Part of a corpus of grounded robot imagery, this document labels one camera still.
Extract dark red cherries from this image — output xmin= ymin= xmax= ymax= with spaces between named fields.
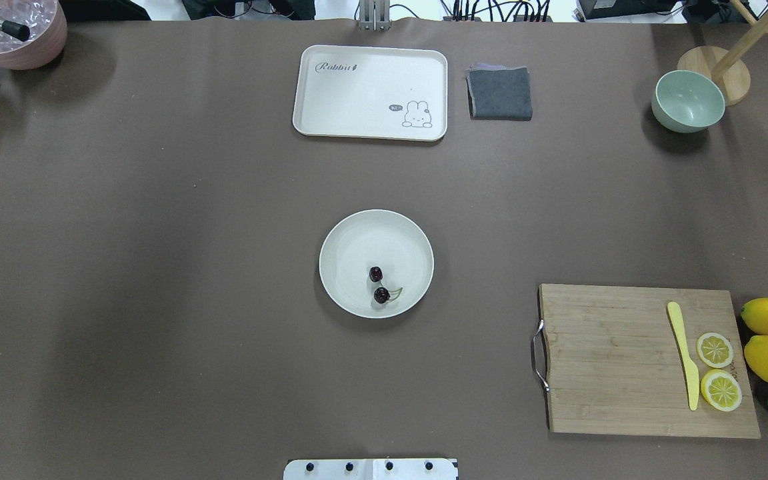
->
xmin=368 ymin=265 xmax=403 ymax=305

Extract white rabbit tray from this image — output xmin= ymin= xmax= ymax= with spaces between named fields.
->
xmin=292 ymin=45 xmax=449 ymax=142

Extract white round plate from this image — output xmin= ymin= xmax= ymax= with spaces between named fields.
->
xmin=318 ymin=209 xmax=435 ymax=319

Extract grey folded cloth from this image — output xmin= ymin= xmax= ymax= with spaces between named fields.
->
xmin=466 ymin=64 xmax=533 ymax=121

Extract wooden cutting board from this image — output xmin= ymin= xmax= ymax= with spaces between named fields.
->
xmin=537 ymin=283 xmax=760 ymax=439

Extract yellow plastic knife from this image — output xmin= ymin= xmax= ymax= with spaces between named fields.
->
xmin=666 ymin=301 xmax=700 ymax=412

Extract green bowl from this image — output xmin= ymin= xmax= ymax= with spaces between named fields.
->
xmin=650 ymin=70 xmax=726 ymax=133

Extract lemon slice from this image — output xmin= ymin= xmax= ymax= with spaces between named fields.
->
xmin=700 ymin=369 xmax=743 ymax=412
xmin=696 ymin=332 xmax=735 ymax=369

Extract wooden cup stand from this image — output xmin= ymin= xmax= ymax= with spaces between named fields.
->
xmin=676 ymin=1 xmax=768 ymax=106

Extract pink bowl with ice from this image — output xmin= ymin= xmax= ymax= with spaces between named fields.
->
xmin=0 ymin=1 xmax=67 ymax=70

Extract aluminium frame post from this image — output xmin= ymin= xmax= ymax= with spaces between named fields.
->
xmin=357 ymin=0 xmax=392 ymax=31

